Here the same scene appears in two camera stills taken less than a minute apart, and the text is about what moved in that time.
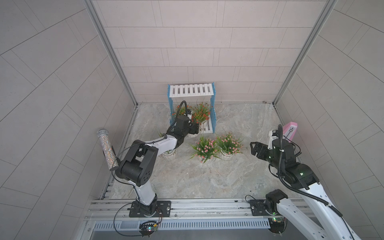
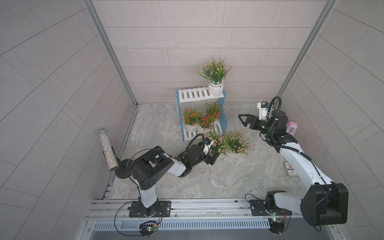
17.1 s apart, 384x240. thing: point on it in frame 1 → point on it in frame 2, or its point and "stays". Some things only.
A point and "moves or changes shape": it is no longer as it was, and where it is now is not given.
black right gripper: x=262 y=147 → x=250 y=118
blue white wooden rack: x=195 y=90 → x=192 y=94
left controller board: x=147 y=228 stays
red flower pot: x=200 y=114 → x=210 y=114
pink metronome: x=288 y=131 stays
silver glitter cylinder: x=111 y=159 stays
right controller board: x=278 y=225 stays
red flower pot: x=182 y=110 moves or changes shape
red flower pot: x=192 y=135 → x=205 y=122
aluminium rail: x=113 y=215 stays
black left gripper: x=194 y=128 → x=212 y=160
